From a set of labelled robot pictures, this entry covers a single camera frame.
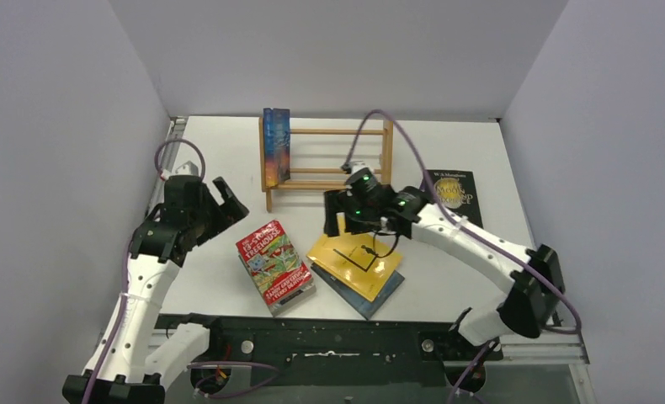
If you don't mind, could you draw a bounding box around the aluminium frame rail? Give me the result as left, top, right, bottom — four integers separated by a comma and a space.
493, 332, 589, 365

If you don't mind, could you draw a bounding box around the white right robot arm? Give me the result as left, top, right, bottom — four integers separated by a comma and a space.
323, 164, 565, 359

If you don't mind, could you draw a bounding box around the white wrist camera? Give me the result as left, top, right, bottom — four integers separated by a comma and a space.
340, 161, 374, 178
169, 161, 201, 181

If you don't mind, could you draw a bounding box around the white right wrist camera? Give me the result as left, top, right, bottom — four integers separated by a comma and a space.
340, 161, 374, 178

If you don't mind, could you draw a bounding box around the wooden book rack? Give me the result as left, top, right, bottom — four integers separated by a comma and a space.
258, 116, 394, 213

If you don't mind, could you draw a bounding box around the yellow Little Prince book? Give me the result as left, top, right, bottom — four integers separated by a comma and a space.
307, 216, 402, 301

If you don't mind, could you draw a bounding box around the dark blue bottom book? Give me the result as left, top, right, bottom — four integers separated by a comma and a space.
310, 263, 407, 322

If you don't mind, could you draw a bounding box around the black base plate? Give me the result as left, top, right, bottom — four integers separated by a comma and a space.
155, 314, 503, 399

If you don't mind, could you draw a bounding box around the blue Jane Eyre book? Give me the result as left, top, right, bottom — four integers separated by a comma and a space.
262, 108, 291, 188

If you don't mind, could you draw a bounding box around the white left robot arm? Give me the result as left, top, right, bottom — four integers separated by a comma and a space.
62, 174, 249, 403

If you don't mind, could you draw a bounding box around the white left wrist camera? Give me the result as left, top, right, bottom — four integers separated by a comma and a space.
169, 161, 201, 181

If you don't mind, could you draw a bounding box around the black Moon and Sixpence book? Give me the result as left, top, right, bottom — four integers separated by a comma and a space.
427, 169, 483, 227

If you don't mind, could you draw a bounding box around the red 13-Storey Treehouse book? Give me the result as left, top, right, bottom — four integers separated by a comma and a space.
236, 220, 317, 316

